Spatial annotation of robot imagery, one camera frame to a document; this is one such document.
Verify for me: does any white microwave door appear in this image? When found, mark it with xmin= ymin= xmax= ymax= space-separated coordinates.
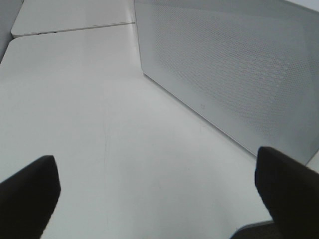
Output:
xmin=134 ymin=0 xmax=319 ymax=164

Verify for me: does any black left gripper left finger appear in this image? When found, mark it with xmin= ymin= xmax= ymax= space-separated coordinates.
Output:
xmin=0 ymin=155 xmax=61 ymax=239

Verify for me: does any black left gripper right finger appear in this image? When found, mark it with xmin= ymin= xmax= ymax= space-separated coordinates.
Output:
xmin=255 ymin=146 xmax=319 ymax=239

